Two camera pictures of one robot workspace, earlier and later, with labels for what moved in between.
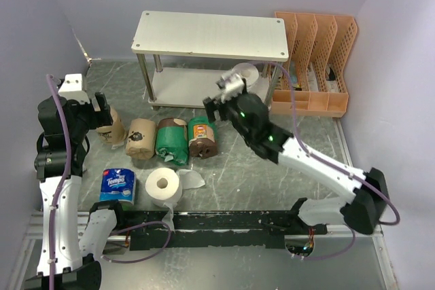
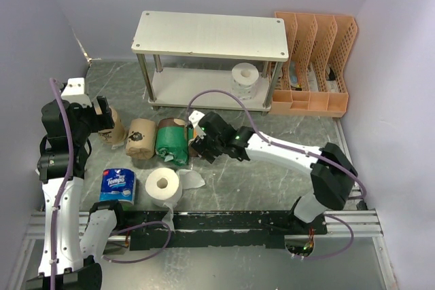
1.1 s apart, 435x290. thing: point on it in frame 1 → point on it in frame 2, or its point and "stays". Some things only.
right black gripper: (212, 104) → (200, 145)
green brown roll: (171, 140) stays
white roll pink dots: (247, 71) stays
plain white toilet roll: (165, 187) stays
